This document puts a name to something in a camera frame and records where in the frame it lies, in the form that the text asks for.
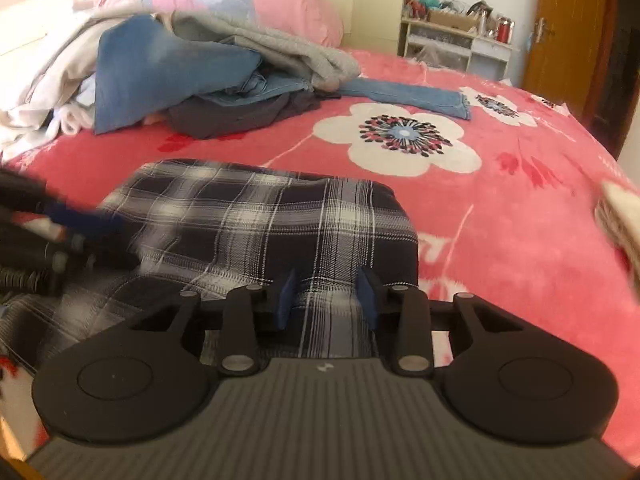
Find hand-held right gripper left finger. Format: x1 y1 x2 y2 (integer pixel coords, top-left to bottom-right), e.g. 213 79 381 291
127 270 301 378

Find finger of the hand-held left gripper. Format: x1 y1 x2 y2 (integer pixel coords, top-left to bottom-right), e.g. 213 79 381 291
45 195 127 236
55 237 143 275

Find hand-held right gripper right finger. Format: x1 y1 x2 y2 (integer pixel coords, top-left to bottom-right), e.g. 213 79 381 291
356 266 526 378

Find black white plaid shirt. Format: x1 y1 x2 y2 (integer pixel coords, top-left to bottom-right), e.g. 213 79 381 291
0 158 421 376

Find pale pink fleece garment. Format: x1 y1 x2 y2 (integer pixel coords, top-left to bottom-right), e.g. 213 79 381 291
47 102 98 137

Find white garment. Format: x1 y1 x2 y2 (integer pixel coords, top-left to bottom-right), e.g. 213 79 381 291
75 77 98 106

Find beige garment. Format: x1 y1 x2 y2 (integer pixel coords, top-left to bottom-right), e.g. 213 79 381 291
0 2 173 161

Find blue jeans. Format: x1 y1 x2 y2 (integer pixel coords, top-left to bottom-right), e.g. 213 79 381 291
93 14 473 136

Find dark grey garment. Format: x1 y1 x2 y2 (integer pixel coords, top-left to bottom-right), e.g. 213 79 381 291
167 91 321 140

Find clear plastic bag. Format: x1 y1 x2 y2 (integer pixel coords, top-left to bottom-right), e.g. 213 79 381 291
415 42 453 68

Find beige folded pants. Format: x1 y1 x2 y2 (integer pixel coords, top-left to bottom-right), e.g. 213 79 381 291
595 180 640 306

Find white shelf unit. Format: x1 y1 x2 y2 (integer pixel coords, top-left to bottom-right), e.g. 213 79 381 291
397 17 521 81

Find cardboard box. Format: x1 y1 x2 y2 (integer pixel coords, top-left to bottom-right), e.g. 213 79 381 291
427 10 481 32

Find cream wardrobe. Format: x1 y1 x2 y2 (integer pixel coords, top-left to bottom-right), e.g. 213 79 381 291
312 0 416 56

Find pink floral quilt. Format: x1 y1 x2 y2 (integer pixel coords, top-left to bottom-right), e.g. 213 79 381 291
72 0 345 50

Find wooden door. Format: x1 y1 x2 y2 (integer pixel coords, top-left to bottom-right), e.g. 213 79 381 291
520 0 611 118

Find metal door handle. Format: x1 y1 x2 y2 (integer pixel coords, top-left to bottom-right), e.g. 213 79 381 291
529 17 556 46

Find dark wooden door frame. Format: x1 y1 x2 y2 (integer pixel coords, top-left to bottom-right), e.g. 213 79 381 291
582 0 640 161

